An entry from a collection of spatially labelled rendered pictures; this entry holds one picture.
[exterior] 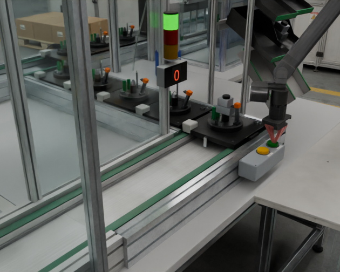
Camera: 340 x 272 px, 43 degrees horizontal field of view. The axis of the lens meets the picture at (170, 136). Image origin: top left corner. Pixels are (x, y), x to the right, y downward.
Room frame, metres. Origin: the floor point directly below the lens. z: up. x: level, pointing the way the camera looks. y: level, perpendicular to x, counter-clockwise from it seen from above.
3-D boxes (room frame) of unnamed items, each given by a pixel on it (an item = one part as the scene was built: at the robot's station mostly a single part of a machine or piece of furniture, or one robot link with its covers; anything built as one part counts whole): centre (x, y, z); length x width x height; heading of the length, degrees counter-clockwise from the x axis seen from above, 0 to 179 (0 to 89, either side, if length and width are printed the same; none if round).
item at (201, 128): (1.52, -0.22, 0.96); 0.24 x 0.24 x 0.02; 50
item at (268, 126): (1.38, -0.38, 1.02); 0.07 x 0.07 x 0.09; 50
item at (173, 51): (1.45, 0.00, 1.28); 0.05 x 0.05 x 0.05
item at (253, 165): (1.32, -0.33, 0.93); 0.21 x 0.07 x 0.06; 140
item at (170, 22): (1.45, 0.00, 1.38); 0.05 x 0.05 x 0.05
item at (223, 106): (1.53, -0.21, 1.06); 0.08 x 0.04 x 0.07; 51
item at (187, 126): (1.51, -0.08, 0.97); 0.05 x 0.05 x 0.04; 50
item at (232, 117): (1.52, -0.22, 0.98); 0.14 x 0.14 x 0.02
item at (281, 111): (1.37, -0.37, 1.09); 0.10 x 0.07 x 0.07; 140
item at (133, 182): (1.31, 0.00, 0.91); 0.84 x 0.28 x 0.10; 140
